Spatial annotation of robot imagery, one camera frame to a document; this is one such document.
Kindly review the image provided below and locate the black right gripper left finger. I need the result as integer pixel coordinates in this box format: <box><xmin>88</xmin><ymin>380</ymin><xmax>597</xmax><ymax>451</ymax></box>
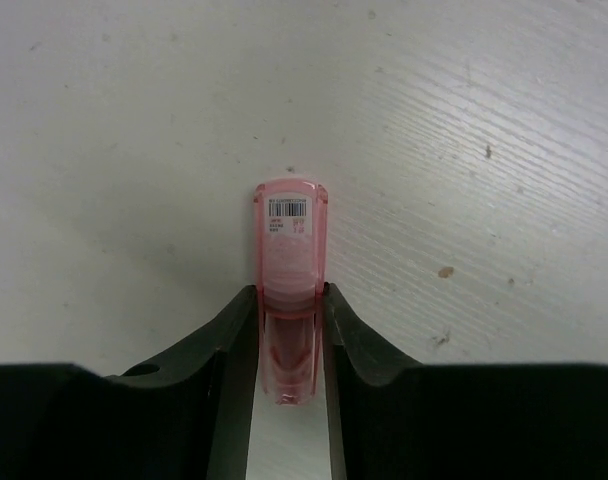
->
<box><xmin>0</xmin><ymin>286</ymin><xmax>258</xmax><ymax>479</ymax></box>

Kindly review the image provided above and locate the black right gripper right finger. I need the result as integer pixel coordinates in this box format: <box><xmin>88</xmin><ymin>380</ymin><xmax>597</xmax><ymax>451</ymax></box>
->
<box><xmin>323</xmin><ymin>284</ymin><xmax>608</xmax><ymax>479</ymax></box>

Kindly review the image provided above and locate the pink translucent highlighter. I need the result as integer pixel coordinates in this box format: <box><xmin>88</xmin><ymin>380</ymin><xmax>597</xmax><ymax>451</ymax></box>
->
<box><xmin>253</xmin><ymin>177</ymin><xmax>328</xmax><ymax>406</ymax></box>

